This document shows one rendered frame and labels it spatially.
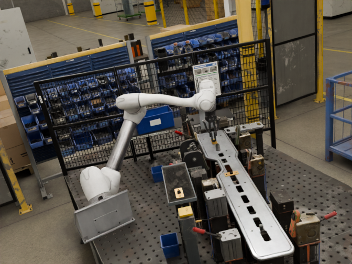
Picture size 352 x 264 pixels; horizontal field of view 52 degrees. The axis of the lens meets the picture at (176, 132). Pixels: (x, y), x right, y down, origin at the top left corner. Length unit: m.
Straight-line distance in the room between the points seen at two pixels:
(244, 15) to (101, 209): 1.83
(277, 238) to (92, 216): 1.15
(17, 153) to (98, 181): 2.81
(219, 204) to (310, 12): 4.13
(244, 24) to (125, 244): 1.89
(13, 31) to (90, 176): 6.58
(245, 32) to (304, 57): 2.65
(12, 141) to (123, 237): 3.00
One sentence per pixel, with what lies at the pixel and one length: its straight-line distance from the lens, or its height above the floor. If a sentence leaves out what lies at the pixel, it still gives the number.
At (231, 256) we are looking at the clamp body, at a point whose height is 0.96.
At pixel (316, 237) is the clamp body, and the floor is 0.97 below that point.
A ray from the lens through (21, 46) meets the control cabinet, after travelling 8.80.
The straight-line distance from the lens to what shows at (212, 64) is 3.02.
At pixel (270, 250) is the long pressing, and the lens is 1.70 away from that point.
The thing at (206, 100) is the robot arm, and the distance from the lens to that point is 2.26.
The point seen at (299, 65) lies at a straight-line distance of 5.62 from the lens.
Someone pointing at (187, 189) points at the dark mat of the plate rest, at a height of 1.16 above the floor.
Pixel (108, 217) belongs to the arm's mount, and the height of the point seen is 0.81.
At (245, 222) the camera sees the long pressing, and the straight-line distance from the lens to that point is 1.84.
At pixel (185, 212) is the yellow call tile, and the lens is 1.68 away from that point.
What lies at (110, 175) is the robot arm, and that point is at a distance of 2.63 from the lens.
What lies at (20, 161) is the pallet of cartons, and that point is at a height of 0.23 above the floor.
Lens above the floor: 2.15
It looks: 23 degrees down
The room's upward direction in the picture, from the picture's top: 10 degrees counter-clockwise
